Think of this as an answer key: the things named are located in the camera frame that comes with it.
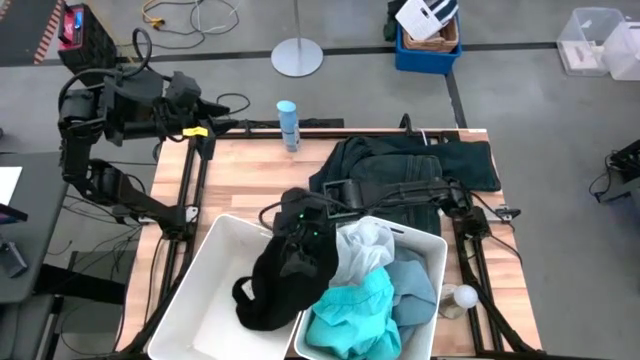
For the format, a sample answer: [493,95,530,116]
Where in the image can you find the brown wicker basket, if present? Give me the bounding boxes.
[402,17,460,54]

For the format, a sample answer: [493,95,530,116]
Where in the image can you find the white woven plastic bin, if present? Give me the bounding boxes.
[293,214,449,360]
[147,213,301,360]

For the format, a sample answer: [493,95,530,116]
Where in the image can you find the navy white striped cloth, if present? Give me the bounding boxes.
[424,0,460,24]

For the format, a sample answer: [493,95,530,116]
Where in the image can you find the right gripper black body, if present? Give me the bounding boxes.
[271,187,342,245]

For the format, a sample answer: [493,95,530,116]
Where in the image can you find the black case with red top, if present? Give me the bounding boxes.
[57,3,121,74]

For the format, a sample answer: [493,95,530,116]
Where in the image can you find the black aluminium table frame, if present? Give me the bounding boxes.
[117,113,546,359]

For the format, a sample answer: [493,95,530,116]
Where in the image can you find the clear plastic storage box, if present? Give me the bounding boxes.
[602,20,640,81]
[556,6,626,77]

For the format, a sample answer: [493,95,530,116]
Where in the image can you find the grey floor lamp stand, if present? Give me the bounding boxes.
[270,0,325,79]

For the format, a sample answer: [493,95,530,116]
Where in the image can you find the dark tablet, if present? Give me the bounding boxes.
[0,203,30,226]

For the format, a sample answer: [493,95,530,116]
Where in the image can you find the teal garment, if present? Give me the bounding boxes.
[304,267,404,360]

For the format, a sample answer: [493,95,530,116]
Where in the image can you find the light blue spray bottle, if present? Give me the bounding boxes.
[276,99,303,153]

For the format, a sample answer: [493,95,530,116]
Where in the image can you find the black and white floor cables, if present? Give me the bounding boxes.
[119,0,241,51]

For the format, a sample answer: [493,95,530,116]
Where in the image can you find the light blue denim garment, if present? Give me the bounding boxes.
[384,247,439,346]

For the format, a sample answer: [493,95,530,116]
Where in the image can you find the white thin garment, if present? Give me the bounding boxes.
[329,219,396,289]

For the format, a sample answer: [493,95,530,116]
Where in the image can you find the black garment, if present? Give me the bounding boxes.
[231,219,341,332]

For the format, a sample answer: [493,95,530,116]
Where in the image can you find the white paper sheet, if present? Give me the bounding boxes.
[0,166,24,206]

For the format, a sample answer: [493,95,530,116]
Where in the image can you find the grey phone stand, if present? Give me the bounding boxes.
[0,242,30,279]

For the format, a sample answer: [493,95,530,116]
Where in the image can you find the dark green bag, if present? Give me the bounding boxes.
[383,0,402,44]

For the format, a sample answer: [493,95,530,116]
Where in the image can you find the blue plastic crate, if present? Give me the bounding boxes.
[394,0,462,76]

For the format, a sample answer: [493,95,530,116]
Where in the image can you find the white cardboard box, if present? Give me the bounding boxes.
[394,0,444,41]

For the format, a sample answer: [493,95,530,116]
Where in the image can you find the grey side desk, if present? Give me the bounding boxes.
[0,151,79,305]

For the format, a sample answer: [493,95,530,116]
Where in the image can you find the black mat with striped edge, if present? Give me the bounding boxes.
[0,0,66,66]

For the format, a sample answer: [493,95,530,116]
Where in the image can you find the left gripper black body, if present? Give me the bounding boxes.
[154,71,212,140]

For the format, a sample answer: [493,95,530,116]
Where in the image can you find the dark blue seamed jeans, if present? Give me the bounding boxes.
[308,135,446,236]

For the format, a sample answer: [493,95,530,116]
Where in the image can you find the black looped floor cable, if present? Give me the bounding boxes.
[215,92,251,117]

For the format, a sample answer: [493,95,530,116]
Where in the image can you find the round metal disc base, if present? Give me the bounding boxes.
[438,283,469,320]

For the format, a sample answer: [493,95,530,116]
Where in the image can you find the white ball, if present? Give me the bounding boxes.
[452,283,480,309]

